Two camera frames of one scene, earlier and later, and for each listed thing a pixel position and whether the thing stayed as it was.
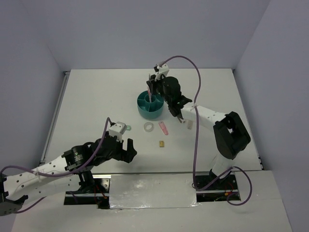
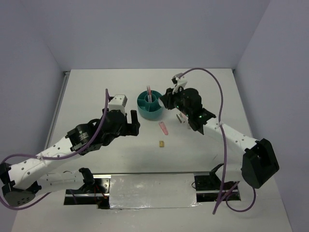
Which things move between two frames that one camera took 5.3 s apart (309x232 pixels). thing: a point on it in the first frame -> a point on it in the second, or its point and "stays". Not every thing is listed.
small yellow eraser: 161,144 stays
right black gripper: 152,83 -> 167,98
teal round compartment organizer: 148,109 stays
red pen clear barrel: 149,94 stays
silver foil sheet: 151,191 stays
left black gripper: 126,155 -> 132,129
